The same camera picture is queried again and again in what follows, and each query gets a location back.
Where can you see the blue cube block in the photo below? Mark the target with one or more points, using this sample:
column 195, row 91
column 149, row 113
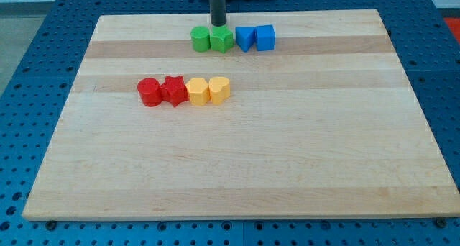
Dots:
column 265, row 37

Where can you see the yellow heart block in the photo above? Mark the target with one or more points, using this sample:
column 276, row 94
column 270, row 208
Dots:
column 220, row 89

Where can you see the yellow hexagon block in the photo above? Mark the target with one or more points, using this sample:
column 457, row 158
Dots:
column 198, row 91

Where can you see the red star block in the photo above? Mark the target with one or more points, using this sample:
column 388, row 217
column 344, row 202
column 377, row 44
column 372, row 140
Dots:
column 174, row 91

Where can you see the green star block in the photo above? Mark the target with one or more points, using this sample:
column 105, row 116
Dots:
column 221, row 39

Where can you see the blue triangle block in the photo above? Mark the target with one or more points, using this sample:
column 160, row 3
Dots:
column 245, row 37

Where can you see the red cylinder block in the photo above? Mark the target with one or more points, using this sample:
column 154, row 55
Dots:
column 149, row 92

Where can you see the green cylinder block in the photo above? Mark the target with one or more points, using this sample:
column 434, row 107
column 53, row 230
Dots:
column 200, row 37

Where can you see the light wooden board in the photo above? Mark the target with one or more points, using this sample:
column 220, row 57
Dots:
column 325, row 126

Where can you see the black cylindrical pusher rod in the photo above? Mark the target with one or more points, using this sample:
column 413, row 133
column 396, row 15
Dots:
column 218, row 12

